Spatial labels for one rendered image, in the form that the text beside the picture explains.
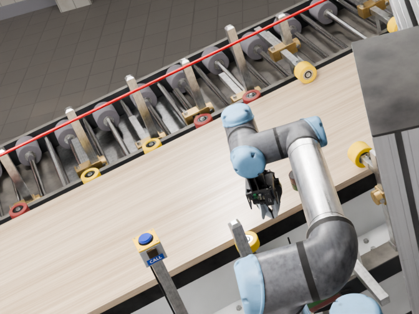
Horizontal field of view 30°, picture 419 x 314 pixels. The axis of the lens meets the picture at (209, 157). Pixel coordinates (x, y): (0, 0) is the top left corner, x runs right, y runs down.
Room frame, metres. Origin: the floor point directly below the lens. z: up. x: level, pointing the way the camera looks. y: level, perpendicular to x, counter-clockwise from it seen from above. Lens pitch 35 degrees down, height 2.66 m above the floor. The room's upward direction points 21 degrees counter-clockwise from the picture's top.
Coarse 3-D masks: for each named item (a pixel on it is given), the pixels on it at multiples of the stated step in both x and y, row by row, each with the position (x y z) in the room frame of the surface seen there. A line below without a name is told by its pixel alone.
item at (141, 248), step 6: (156, 234) 1.77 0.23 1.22; (150, 240) 1.75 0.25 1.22; (156, 240) 1.75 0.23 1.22; (138, 246) 1.75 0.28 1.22; (144, 246) 1.74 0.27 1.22; (150, 246) 1.73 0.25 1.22; (156, 246) 1.74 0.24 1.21; (162, 246) 1.74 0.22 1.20; (138, 252) 1.73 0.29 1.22; (144, 252) 1.73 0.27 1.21; (162, 252) 1.74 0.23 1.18; (144, 258) 1.73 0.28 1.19
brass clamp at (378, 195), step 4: (376, 188) 1.89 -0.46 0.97; (372, 192) 1.88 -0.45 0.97; (376, 192) 1.88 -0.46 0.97; (380, 192) 1.87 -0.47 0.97; (372, 196) 1.89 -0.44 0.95; (376, 196) 1.86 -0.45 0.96; (380, 196) 1.86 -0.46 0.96; (384, 196) 1.86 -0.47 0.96; (376, 200) 1.86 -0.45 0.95; (380, 200) 1.85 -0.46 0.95; (384, 200) 1.85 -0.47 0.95
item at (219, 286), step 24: (360, 192) 2.08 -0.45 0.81; (360, 216) 2.08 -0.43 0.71; (384, 216) 2.09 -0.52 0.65; (264, 240) 2.02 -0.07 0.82; (288, 240) 2.03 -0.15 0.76; (216, 264) 1.99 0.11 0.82; (192, 288) 1.98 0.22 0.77; (216, 288) 1.99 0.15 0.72; (120, 312) 1.94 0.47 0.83; (144, 312) 1.95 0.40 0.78; (168, 312) 1.96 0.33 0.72; (192, 312) 1.97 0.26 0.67; (384, 312) 2.08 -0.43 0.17; (408, 312) 2.12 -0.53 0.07
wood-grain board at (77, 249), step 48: (288, 96) 2.69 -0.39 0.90; (336, 96) 2.57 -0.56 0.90; (192, 144) 2.62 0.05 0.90; (336, 144) 2.28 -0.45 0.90; (96, 192) 2.55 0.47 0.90; (144, 192) 2.43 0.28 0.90; (192, 192) 2.32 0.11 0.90; (240, 192) 2.22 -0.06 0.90; (288, 192) 2.12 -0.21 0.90; (0, 240) 2.48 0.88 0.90; (48, 240) 2.37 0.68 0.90; (96, 240) 2.26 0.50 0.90; (192, 240) 2.06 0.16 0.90; (0, 288) 2.20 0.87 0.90; (48, 288) 2.10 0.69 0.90; (96, 288) 2.01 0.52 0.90; (144, 288) 1.95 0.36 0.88
